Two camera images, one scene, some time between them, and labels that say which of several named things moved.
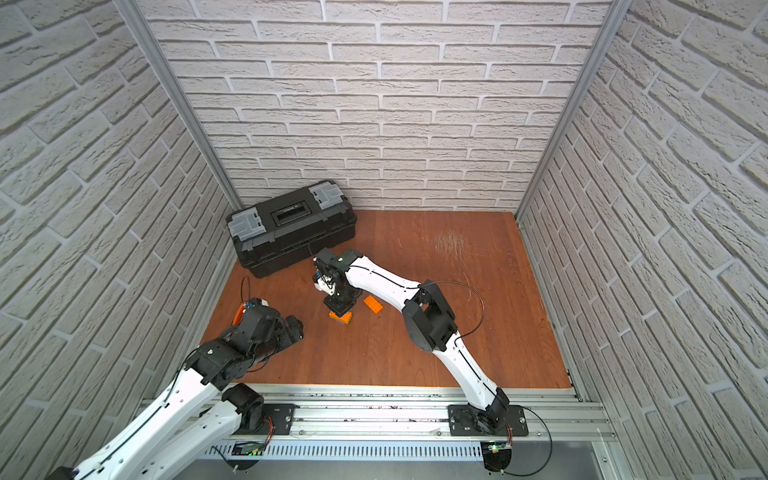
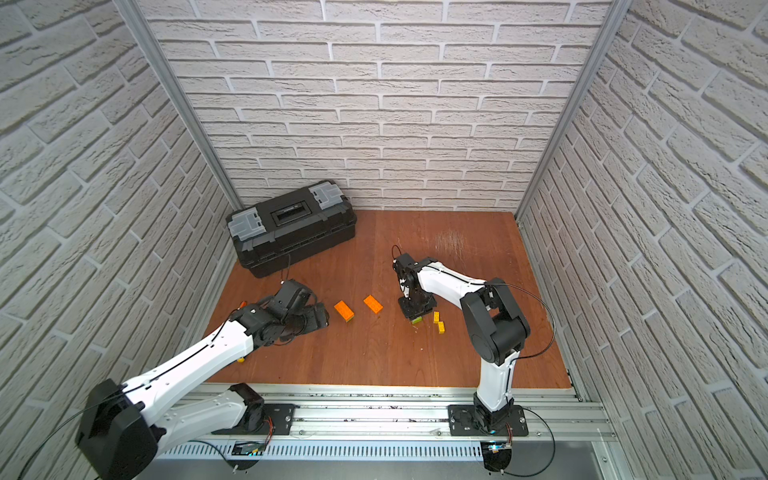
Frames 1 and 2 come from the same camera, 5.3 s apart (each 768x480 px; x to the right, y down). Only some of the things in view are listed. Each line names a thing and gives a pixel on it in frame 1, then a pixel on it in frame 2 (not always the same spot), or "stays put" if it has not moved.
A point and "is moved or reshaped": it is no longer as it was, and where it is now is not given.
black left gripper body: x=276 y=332 -> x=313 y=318
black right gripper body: x=343 y=299 -> x=416 y=304
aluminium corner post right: x=616 y=13 stays put
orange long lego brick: x=373 y=303 stays put
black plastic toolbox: x=287 y=227 stays put
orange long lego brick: x=345 y=318 is moved or reshaped
